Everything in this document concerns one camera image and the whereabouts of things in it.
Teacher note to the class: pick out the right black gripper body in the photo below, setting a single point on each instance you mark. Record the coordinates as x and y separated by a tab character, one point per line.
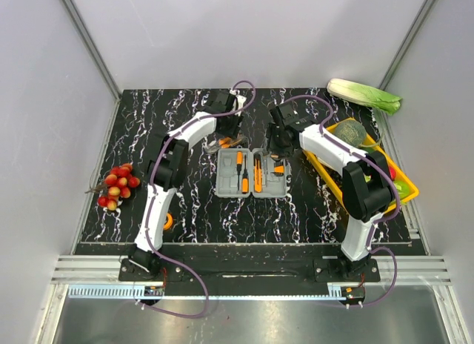
276	143

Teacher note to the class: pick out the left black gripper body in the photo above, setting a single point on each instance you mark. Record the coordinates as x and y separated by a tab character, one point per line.
231	127

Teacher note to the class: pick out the orange handled pliers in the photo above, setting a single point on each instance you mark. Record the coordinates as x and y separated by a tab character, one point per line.
224	143

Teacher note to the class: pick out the grey plastic tool case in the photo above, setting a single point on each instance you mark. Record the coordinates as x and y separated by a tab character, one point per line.
228	184

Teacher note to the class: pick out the short orange screwdriver handle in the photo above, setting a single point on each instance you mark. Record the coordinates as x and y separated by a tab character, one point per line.
245	182

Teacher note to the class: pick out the orange tape measure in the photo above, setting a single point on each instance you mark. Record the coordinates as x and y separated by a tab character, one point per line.
169	222

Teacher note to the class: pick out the orange utility knife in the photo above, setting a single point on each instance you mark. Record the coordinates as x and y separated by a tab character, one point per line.
258	175

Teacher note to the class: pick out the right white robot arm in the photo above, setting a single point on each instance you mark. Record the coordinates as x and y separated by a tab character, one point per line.
366	186

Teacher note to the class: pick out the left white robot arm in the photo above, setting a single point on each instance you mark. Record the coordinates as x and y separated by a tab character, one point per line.
220	114

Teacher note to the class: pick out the hex key set orange holder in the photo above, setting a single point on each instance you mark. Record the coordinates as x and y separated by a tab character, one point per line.
279	170

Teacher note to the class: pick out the toy cantaloupe melon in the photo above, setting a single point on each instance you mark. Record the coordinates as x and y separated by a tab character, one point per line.
351	131

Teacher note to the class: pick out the toy napa cabbage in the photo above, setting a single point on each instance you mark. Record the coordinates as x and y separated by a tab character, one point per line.
364	95

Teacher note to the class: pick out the toy red apple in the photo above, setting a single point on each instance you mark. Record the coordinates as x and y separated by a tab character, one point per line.
392	173

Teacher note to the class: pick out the toy lychee bunch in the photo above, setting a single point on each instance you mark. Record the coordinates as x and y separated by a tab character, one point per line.
117	186

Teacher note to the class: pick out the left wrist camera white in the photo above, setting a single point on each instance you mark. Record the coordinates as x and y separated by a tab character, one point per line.
239	102

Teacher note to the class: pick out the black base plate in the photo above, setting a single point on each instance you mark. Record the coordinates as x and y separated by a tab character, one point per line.
313	262

